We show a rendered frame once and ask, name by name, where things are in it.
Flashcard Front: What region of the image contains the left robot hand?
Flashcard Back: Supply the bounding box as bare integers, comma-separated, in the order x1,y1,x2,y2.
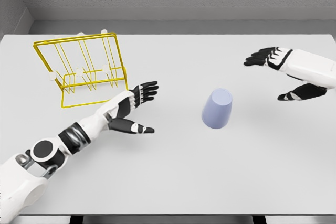
102,81,160,134

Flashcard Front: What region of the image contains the lavender plastic cup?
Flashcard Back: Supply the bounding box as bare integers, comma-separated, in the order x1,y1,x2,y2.
201,89,234,130

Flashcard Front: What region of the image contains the yellow wire cup holder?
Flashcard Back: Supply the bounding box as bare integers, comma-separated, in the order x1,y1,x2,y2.
33,29,130,109

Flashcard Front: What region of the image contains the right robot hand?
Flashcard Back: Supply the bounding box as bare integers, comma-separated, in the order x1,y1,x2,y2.
244,47,336,101

